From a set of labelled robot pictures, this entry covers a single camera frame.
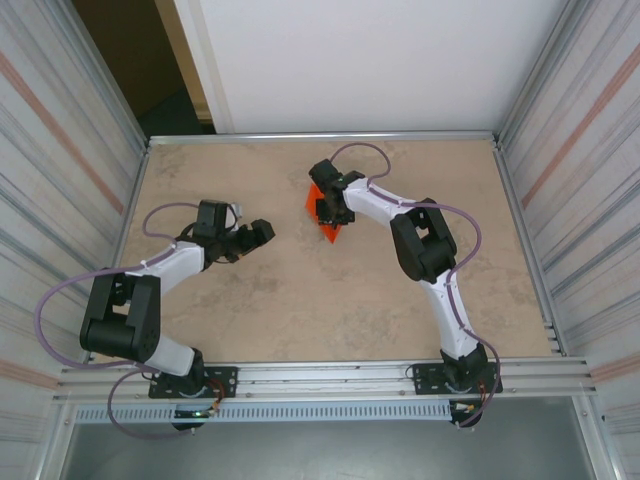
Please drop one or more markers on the orange paper sheet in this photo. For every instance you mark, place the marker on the orange paper sheet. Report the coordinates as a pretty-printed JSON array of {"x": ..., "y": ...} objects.
[{"x": 311, "y": 202}]

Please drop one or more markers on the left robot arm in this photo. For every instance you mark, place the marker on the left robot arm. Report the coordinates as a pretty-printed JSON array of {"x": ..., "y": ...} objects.
[{"x": 120, "y": 325}]

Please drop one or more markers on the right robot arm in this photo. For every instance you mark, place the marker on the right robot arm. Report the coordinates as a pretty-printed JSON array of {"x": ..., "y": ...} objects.
[{"x": 425, "y": 240}]

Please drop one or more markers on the grey metal sheet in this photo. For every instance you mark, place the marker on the grey metal sheet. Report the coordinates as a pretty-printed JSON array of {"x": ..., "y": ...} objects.
[{"x": 325, "y": 450}]

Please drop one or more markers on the small electronics board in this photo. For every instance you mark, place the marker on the small electronics board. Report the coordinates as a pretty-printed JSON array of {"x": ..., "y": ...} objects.
[
  {"x": 465, "y": 409},
  {"x": 192, "y": 414}
]

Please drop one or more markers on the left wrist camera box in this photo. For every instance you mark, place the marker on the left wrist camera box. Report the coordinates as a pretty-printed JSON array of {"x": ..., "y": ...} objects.
[{"x": 237, "y": 210}]

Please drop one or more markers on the aluminium table edge rail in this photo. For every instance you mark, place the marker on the aluminium table edge rail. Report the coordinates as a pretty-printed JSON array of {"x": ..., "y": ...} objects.
[
  {"x": 116, "y": 250},
  {"x": 320, "y": 137},
  {"x": 531, "y": 250}
]

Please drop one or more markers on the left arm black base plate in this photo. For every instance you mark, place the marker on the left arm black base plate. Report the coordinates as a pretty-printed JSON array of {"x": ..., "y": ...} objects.
[{"x": 225, "y": 382}]

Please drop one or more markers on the wide aluminium mounting rail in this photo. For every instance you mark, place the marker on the wide aluminium mounting rail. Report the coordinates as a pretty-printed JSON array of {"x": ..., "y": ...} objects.
[{"x": 325, "y": 380}]

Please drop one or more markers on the white door frame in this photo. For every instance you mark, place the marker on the white door frame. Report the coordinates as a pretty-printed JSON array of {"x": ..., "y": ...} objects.
[{"x": 200, "y": 50}]

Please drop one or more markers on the corrugated enclosure panel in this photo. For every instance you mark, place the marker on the corrugated enclosure panel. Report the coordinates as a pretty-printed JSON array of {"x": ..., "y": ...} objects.
[
  {"x": 40, "y": 200},
  {"x": 600, "y": 200}
]

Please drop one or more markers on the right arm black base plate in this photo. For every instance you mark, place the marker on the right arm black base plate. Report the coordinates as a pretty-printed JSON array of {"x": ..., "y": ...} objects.
[{"x": 425, "y": 382}]

